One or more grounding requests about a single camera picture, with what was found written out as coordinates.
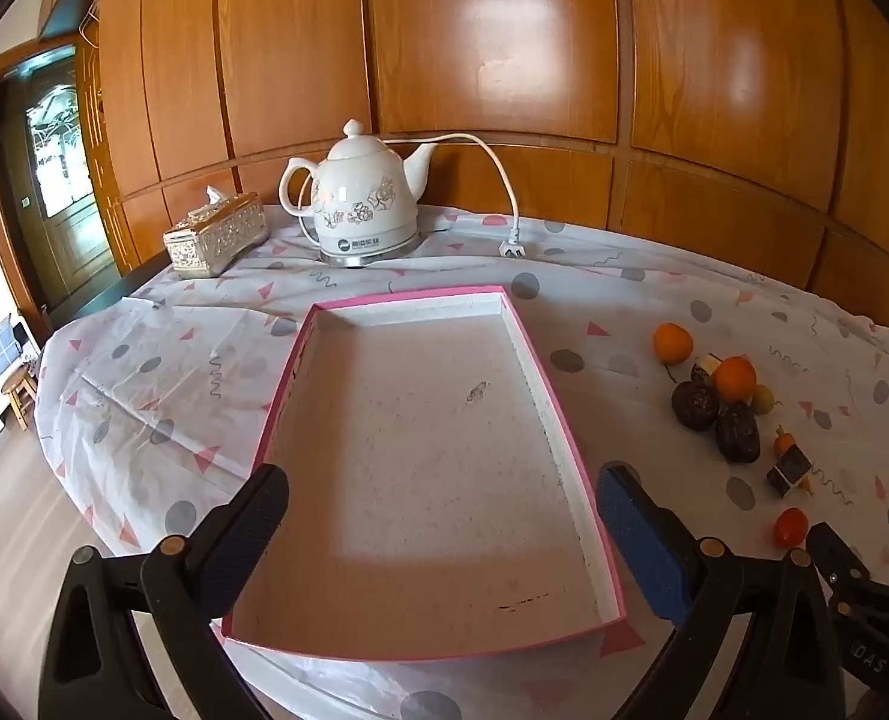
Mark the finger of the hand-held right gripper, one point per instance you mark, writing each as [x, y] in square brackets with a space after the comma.
[836, 551]

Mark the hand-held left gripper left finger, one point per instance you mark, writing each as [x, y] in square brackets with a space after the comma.
[253, 517]

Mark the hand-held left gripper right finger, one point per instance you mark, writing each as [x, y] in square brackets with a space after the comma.
[643, 540]

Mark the red cherry tomato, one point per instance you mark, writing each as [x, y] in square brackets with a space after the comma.
[791, 527]

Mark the toy cake cube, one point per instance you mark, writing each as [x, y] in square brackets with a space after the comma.
[789, 469]

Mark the small orange carrot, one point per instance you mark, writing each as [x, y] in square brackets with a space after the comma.
[783, 441]

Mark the dark brown water chestnut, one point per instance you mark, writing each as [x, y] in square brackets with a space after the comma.
[694, 405]
[737, 431]

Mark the tan longan fruit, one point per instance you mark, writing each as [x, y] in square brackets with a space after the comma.
[763, 399]

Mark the dark sugarcane piece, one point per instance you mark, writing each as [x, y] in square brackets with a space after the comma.
[705, 367]

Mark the orange mandarin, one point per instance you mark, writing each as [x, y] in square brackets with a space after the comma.
[735, 379]
[673, 343]

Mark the pink shallow cardboard box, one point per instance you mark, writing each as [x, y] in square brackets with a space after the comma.
[429, 450]

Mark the white patterned tablecloth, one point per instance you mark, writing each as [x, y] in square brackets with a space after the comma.
[189, 360]

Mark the small wooden stool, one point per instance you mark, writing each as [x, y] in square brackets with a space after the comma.
[20, 388]

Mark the steel kettle base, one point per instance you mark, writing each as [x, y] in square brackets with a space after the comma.
[362, 260]

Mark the ornate golden tissue box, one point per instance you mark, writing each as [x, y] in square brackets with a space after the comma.
[215, 240]

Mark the white floral ceramic kettle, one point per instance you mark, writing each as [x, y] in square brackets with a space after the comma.
[362, 195]

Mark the wooden door with glass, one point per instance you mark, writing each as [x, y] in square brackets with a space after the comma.
[54, 202]

